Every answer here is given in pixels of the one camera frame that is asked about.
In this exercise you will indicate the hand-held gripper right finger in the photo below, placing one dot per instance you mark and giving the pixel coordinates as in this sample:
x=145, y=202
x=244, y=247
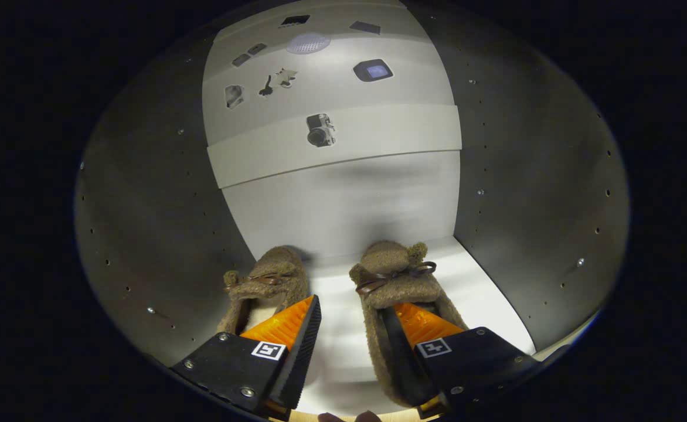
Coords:
x=408, y=357

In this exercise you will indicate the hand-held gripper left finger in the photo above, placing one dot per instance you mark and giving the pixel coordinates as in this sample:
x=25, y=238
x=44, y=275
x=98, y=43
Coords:
x=302, y=363

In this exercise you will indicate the brown fuzzy shoe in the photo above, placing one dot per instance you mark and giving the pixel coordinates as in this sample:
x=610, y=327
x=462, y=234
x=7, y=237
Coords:
x=273, y=275
x=393, y=281

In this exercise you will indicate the dark grey shoe cabinet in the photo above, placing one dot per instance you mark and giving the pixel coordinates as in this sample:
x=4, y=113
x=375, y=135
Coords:
x=343, y=205

